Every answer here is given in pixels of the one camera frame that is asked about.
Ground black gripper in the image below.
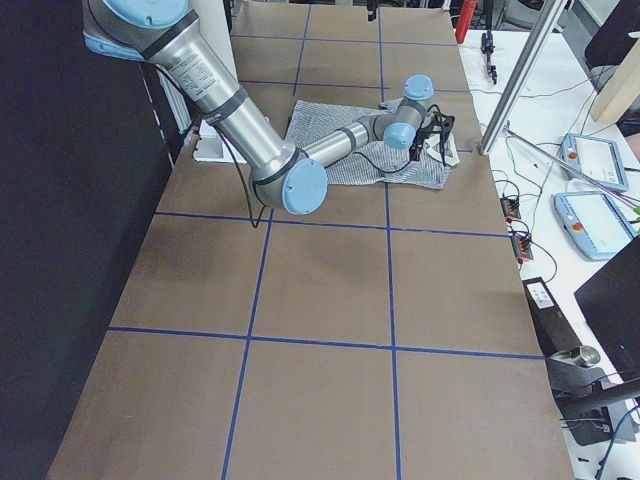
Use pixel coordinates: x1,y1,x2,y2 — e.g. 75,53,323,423
409,130,431,161

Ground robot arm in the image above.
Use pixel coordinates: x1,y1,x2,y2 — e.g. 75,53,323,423
82,0,433,215

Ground black tripod stick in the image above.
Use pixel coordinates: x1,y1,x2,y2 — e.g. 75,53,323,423
481,0,498,85

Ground orange connector block far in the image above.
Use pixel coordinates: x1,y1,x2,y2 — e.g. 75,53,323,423
500,196,521,223

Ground orange connector block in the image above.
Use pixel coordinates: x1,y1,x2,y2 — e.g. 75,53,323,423
500,196,521,223
511,234,533,265

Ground red cylinder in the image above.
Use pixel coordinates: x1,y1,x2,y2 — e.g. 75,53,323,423
455,0,477,44

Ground orange connector block near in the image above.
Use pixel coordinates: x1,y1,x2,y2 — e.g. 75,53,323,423
511,234,533,265

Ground far teach pendant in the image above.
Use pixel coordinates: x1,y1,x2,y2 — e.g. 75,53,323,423
561,133,629,192

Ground teach pendant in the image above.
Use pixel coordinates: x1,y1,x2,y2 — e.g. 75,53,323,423
561,133,629,192
553,191,636,261

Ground near teach pendant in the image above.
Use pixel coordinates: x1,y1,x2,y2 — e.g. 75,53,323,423
553,191,636,261

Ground seated person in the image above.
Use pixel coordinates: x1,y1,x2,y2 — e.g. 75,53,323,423
616,109,640,158

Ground reacher grabber tool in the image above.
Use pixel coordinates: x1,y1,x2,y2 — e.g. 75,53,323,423
503,127,639,214

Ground black box with label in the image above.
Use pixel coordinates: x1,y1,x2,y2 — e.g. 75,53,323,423
522,277,582,357

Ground black monitor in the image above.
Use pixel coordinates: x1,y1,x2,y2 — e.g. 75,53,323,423
574,237,639,371

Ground aluminium frame post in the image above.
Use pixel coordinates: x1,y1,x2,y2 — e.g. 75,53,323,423
478,0,566,155

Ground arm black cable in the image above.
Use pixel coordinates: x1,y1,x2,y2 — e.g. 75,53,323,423
219,134,416,230

